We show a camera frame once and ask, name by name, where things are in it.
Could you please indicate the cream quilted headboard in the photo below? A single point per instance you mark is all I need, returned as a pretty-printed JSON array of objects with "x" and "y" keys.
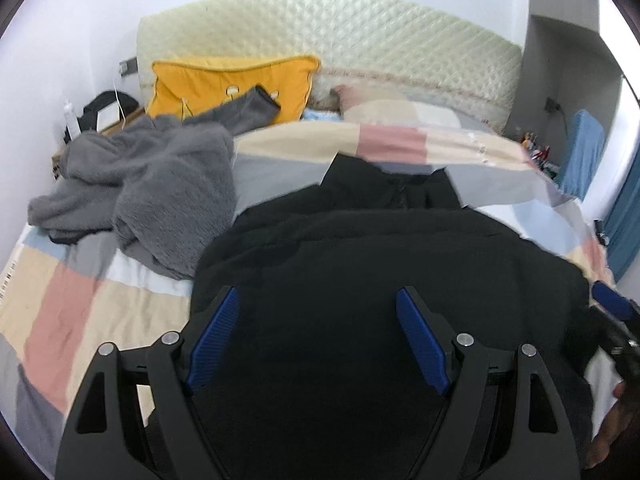
[{"x": 394, "y": 44}]

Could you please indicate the black puffer jacket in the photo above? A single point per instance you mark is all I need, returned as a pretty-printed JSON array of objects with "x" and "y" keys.
[{"x": 318, "y": 380}]

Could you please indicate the yellow pillow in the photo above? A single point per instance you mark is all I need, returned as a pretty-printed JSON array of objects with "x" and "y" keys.
[{"x": 186, "y": 87}]

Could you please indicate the person's right hand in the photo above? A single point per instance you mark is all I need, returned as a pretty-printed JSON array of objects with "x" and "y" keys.
[{"x": 614, "y": 424}]

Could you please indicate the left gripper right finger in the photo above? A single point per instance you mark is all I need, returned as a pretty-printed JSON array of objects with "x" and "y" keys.
[{"x": 504, "y": 419}]

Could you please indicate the pink beige pillow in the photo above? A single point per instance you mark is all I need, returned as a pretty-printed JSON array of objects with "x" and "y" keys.
[{"x": 351, "y": 95}]

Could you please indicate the blue curtain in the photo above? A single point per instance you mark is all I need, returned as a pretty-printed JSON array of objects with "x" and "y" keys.
[{"x": 622, "y": 223}]

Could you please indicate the wall socket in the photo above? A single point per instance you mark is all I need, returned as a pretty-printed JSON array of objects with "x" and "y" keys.
[{"x": 128, "y": 67}]

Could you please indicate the clear water bottle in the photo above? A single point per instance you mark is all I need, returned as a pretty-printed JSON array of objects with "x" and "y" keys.
[{"x": 72, "y": 124}]

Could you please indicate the patchwork checked duvet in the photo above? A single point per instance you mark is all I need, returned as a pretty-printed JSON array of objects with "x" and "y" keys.
[{"x": 58, "y": 303}]

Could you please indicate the grey fleece garment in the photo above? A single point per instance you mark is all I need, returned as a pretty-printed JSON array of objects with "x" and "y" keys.
[{"x": 163, "y": 186}]

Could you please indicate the black bag on nightstand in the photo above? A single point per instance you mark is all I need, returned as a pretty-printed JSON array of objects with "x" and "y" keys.
[{"x": 107, "y": 109}]

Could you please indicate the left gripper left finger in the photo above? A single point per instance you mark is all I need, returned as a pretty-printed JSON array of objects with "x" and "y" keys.
[{"x": 104, "y": 436}]

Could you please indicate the blue towel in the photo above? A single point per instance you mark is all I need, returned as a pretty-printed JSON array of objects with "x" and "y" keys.
[{"x": 582, "y": 155}]

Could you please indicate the bottles on right shelf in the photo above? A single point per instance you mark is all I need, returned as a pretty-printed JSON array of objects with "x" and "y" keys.
[{"x": 538, "y": 154}]

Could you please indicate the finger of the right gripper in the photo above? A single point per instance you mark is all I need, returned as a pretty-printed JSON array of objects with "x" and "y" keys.
[{"x": 619, "y": 306}]

